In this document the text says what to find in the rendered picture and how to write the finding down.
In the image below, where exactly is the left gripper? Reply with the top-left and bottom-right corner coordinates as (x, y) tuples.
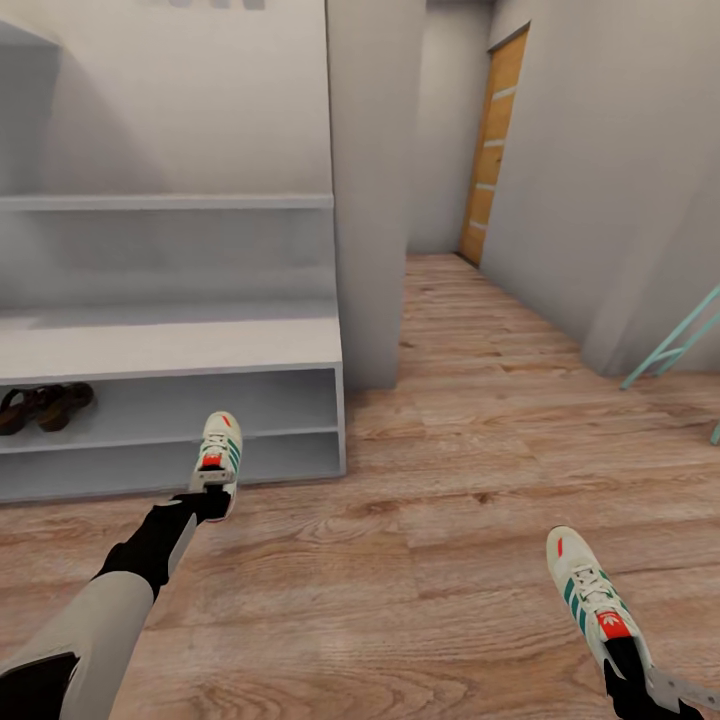
(175, 491), (229, 521)

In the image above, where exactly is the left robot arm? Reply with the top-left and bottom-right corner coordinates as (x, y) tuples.
(0, 470), (237, 720)

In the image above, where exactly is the sandal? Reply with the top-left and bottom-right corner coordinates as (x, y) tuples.
(35, 382), (94, 433)
(0, 386), (55, 437)

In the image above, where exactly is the gym shoe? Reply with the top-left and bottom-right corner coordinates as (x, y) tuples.
(546, 525), (655, 688)
(194, 410), (243, 516)

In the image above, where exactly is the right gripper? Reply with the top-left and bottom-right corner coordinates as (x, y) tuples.
(604, 659), (705, 720)

